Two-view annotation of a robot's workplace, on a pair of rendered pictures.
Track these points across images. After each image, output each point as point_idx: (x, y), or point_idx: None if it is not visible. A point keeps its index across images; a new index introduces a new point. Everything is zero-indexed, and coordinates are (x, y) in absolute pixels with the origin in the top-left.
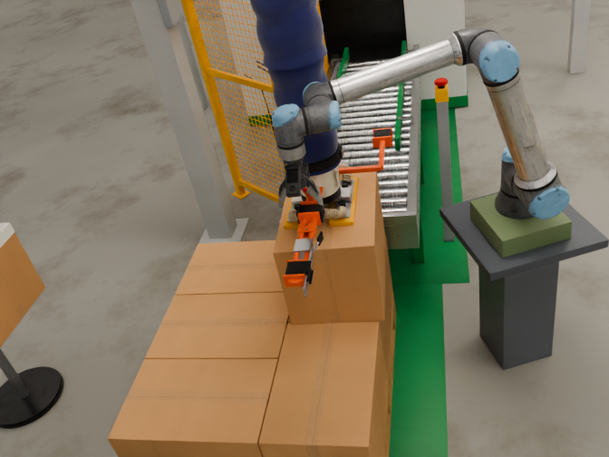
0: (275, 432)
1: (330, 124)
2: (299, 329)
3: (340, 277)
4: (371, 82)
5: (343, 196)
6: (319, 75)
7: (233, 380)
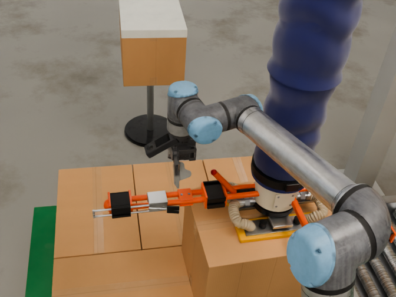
0: (63, 267)
1: (187, 131)
2: (177, 256)
3: (196, 258)
4: (263, 141)
5: (274, 221)
6: (294, 102)
7: (115, 224)
